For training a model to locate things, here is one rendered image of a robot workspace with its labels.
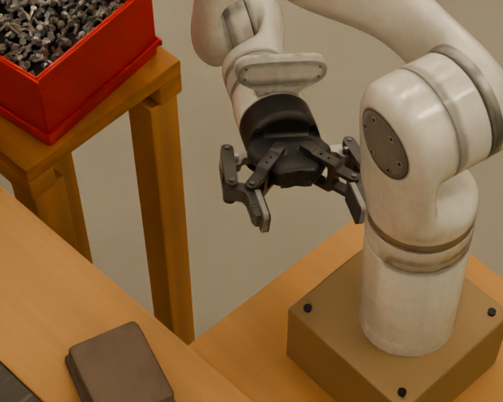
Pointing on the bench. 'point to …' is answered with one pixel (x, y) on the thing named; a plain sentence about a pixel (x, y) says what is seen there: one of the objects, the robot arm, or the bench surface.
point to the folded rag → (117, 368)
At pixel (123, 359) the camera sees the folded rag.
